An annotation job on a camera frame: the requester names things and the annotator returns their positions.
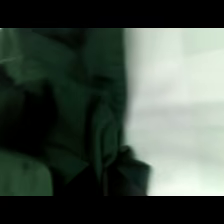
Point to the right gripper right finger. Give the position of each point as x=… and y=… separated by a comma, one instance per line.
x=131, y=176

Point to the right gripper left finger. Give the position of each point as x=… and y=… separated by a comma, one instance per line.
x=80, y=185

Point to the dark green shirt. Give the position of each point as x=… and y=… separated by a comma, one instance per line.
x=73, y=83

